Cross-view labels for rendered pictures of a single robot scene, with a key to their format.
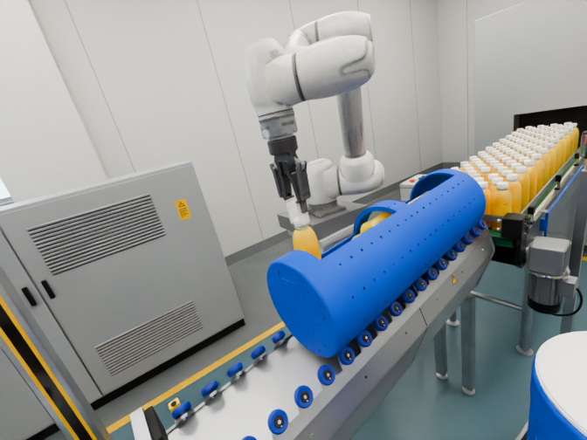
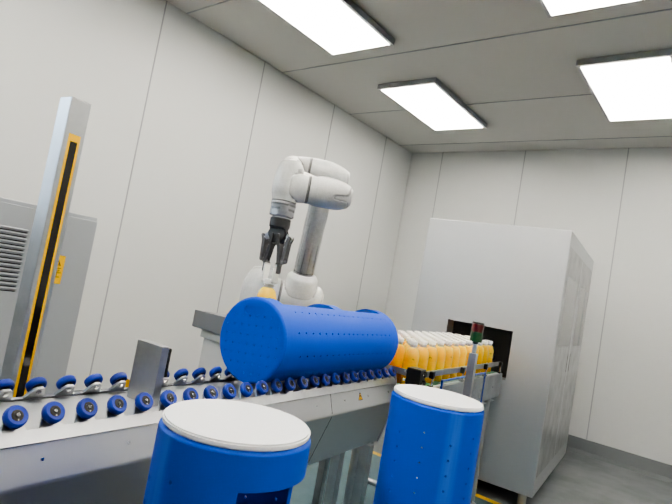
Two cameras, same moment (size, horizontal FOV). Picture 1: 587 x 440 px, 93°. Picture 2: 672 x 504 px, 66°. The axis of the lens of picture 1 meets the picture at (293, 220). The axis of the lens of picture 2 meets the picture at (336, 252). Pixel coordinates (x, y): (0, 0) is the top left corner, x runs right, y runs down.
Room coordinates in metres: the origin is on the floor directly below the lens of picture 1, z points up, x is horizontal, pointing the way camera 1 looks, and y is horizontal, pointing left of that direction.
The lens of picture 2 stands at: (-1.07, 0.53, 1.32)
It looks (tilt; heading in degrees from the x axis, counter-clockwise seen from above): 4 degrees up; 337
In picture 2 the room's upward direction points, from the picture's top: 10 degrees clockwise
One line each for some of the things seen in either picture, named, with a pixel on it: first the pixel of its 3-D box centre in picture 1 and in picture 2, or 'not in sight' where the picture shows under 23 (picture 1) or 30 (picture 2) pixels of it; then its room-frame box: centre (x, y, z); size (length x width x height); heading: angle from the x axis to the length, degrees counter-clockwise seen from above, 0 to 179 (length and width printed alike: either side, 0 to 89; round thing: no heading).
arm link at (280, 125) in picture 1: (278, 126); (282, 210); (0.73, -0.02, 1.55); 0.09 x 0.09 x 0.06
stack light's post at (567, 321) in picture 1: (572, 280); (456, 462); (1.07, -1.25, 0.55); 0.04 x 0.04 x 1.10; 35
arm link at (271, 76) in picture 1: (272, 77); (291, 181); (0.72, -0.03, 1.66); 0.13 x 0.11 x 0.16; 72
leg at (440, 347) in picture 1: (439, 333); (330, 501); (1.17, -0.64, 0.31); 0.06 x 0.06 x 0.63; 35
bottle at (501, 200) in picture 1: (501, 208); (410, 364); (1.11, -0.91, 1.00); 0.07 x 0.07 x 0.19
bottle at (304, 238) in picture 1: (307, 254); (264, 311); (0.73, -0.02, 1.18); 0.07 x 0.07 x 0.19
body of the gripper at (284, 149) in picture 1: (285, 155); (278, 230); (0.73, -0.02, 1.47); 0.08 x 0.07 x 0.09; 35
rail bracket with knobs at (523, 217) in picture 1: (513, 227); (414, 378); (1.01, -0.88, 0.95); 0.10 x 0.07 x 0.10; 35
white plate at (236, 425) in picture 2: not in sight; (238, 422); (-0.10, 0.24, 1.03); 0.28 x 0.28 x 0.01
